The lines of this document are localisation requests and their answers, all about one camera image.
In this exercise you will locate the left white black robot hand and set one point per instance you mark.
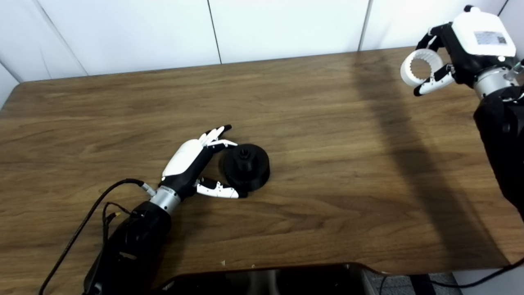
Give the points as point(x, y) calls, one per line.
point(184, 159)

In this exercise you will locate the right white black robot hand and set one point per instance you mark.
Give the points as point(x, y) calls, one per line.
point(479, 37)

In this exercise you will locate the round black plastic part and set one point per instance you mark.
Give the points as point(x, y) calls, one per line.
point(256, 172)

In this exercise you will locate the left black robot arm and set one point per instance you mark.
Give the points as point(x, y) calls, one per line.
point(135, 246)

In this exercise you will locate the glossy black robot torso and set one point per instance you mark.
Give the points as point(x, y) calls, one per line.
point(266, 282)

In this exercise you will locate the black table foot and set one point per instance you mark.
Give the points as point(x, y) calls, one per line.
point(421, 287)

